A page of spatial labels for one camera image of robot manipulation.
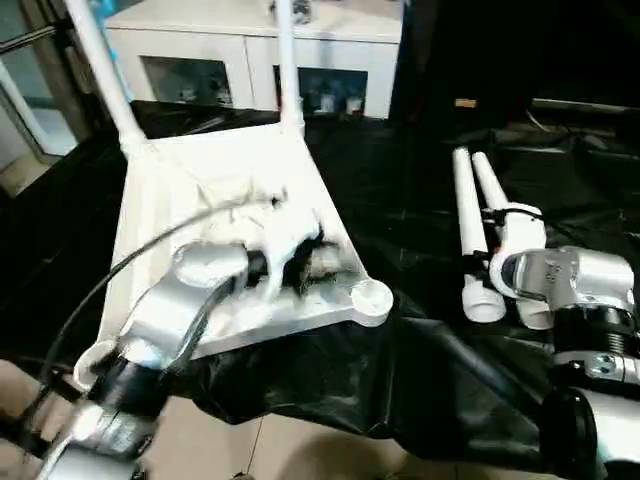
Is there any white plastic table top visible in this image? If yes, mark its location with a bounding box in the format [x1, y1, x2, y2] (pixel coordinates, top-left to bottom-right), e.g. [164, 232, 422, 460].
[72, 121, 396, 397]

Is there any white plastic table leg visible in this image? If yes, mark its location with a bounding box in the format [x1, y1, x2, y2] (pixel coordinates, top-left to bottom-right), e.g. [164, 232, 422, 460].
[451, 146, 508, 323]
[271, 0, 307, 135]
[66, 0, 147, 147]
[469, 151, 555, 331]

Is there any black mat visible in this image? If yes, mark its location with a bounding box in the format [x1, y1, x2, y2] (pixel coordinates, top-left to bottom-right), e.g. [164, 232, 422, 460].
[0, 97, 640, 466]

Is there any dark cabinet with gold label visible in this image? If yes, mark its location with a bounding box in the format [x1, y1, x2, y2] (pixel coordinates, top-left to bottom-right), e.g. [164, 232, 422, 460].
[389, 0, 532, 132]

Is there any white glass door cabinet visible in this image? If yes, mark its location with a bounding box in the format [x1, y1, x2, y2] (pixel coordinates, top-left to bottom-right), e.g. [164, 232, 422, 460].
[103, 0, 405, 121]

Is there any metal framed glass door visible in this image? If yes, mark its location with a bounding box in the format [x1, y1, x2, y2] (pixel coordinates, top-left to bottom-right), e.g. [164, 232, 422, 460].
[0, 0, 122, 197]

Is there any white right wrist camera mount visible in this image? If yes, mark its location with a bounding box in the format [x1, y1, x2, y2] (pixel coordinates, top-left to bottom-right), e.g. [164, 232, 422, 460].
[486, 201, 547, 302]

